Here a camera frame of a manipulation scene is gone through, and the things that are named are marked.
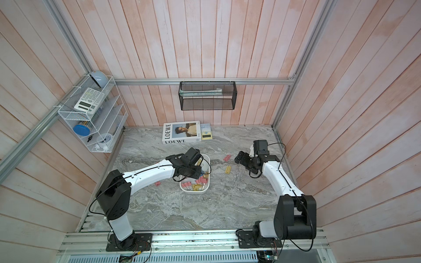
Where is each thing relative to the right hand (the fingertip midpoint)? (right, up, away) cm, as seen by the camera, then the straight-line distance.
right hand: (240, 160), depth 89 cm
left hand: (-25, -8, -1) cm, 26 cm away
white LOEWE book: (-37, +17, +23) cm, 46 cm away
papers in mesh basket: (-31, +38, +3) cm, 49 cm away
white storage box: (-28, -14, -1) cm, 31 cm away
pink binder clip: (-6, 0, +13) cm, 14 cm away
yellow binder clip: (-6, -7, +7) cm, 12 cm away
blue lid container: (-78, +16, -13) cm, 81 cm away
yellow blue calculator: (-19, +17, +28) cm, 38 cm away
